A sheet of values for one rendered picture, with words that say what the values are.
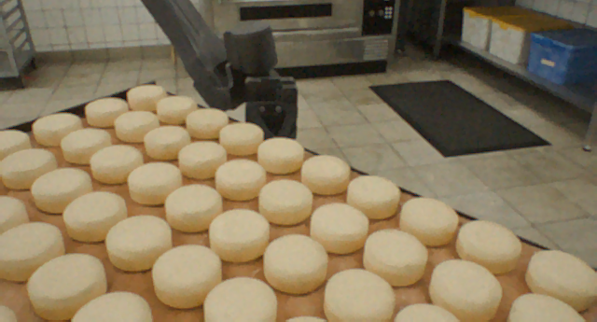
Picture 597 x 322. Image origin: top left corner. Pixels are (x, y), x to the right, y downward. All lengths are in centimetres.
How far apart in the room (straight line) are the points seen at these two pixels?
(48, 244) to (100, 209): 5
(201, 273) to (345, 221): 13
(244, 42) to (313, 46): 307
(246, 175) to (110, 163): 14
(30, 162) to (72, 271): 17
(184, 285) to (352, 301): 12
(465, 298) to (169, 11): 57
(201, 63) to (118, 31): 391
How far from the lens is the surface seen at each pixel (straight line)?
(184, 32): 74
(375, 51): 390
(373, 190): 45
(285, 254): 37
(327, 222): 40
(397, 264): 38
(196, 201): 43
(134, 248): 39
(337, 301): 34
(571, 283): 42
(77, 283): 37
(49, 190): 48
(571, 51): 336
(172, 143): 52
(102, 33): 465
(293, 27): 362
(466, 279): 38
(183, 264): 37
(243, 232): 39
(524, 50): 375
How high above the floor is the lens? 123
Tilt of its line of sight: 28 degrees down
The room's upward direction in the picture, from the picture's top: straight up
